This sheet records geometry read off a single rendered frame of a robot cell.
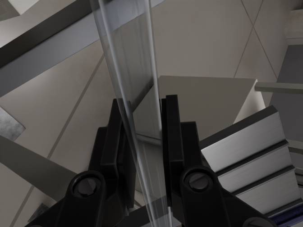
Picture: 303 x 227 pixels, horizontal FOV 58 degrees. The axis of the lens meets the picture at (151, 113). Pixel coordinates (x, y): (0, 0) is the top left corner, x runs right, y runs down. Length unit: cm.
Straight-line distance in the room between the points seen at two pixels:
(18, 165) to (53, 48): 51
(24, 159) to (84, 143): 69
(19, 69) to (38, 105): 99
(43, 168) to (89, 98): 77
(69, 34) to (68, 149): 113
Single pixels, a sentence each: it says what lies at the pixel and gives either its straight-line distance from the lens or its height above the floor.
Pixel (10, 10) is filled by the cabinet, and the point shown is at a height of 60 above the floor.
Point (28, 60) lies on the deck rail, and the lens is 23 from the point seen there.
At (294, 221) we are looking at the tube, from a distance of 37.
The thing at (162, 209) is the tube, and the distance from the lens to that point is 17.
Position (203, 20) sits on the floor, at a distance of 204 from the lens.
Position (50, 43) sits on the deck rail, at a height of 92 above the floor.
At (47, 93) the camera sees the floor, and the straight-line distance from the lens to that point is 124.
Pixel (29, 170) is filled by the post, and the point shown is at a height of 53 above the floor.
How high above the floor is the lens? 111
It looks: 43 degrees down
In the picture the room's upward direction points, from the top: 100 degrees clockwise
